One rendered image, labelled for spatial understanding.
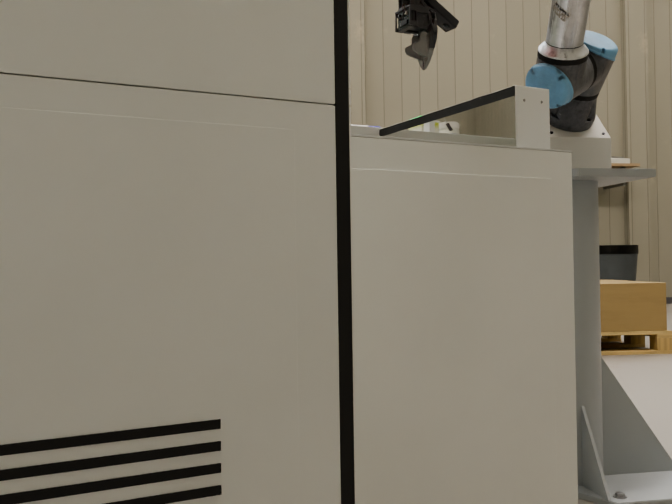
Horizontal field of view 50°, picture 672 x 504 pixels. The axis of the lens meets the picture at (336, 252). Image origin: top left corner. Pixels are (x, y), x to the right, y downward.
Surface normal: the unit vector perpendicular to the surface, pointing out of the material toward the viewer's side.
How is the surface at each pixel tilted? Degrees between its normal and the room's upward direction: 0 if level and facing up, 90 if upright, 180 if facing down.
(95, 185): 90
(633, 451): 90
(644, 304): 90
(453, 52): 90
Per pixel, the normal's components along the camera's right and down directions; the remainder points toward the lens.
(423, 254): 0.46, -0.02
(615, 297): 0.11, -0.01
